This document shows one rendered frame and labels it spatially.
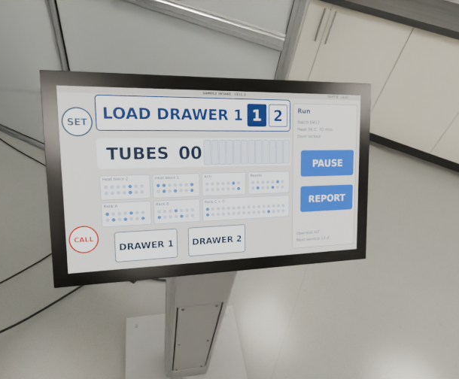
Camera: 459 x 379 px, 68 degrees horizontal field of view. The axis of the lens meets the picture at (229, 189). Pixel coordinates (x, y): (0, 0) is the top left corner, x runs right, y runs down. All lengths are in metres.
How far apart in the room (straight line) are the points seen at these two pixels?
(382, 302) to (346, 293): 0.18
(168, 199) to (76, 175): 0.13
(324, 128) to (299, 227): 0.17
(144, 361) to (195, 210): 1.02
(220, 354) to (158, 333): 0.26
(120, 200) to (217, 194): 0.15
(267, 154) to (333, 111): 0.14
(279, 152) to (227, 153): 0.09
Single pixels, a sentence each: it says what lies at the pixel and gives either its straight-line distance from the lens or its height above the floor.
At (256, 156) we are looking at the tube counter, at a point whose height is 1.11.
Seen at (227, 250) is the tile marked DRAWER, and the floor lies 0.99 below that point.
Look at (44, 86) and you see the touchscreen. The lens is 0.55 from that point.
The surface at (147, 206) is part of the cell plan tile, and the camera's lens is 0.53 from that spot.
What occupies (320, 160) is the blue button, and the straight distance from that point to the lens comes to 0.60.
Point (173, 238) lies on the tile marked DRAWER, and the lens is 0.54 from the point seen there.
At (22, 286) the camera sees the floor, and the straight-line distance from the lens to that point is 1.77.
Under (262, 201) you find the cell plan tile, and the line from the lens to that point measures 0.56.
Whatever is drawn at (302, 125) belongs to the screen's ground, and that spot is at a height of 1.14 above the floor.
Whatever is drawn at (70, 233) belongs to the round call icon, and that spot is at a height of 1.02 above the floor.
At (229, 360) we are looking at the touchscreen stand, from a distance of 1.50.
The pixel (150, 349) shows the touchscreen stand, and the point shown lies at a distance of 1.50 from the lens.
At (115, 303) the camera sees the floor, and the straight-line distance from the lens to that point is 1.63.
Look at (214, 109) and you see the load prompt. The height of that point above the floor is 1.16.
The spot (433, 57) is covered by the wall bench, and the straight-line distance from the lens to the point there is 2.57.
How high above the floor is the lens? 1.45
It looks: 45 degrees down
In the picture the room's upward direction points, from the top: 12 degrees clockwise
